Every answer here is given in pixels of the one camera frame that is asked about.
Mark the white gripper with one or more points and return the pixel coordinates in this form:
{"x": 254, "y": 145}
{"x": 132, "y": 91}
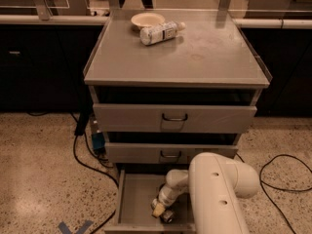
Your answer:
{"x": 164, "y": 200}

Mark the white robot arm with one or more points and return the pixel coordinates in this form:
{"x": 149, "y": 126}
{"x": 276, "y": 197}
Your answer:
{"x": 215, "y": 184}

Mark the bottom grey drawer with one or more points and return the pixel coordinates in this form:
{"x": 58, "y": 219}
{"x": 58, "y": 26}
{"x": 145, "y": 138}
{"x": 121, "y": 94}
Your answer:
{"x": 134, "y": 212}

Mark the grey drawer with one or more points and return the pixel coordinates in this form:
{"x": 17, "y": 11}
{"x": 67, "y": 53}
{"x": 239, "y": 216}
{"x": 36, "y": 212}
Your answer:
{"x": 153, "y": 118}
{"x": 152, "y": 153}
{"x": 134, "y": 212}

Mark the middle grey drawer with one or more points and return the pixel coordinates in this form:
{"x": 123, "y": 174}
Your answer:
{"x": 152, "y": 153}

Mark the grey drawer cabinet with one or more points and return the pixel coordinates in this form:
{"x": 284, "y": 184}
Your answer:
{"x": 208, "y": 63}

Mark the top grey drawer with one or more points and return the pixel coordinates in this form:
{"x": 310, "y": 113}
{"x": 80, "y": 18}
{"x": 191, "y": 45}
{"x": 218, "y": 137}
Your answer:
{"x": 153, "y": 118}

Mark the blue power box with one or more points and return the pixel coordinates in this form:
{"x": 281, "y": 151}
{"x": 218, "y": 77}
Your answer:
{"x": 98, "y": 143}

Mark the white plastic bottle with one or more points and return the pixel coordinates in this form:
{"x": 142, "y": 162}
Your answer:
{"x": 161, "y": 32}

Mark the white bowl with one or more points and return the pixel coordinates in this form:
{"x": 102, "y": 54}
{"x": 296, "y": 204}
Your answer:
{"x": 143, "y": 20}

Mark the white horizontal rail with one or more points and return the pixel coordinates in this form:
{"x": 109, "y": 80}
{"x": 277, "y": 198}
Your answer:
{"x": 86, "y": 20}

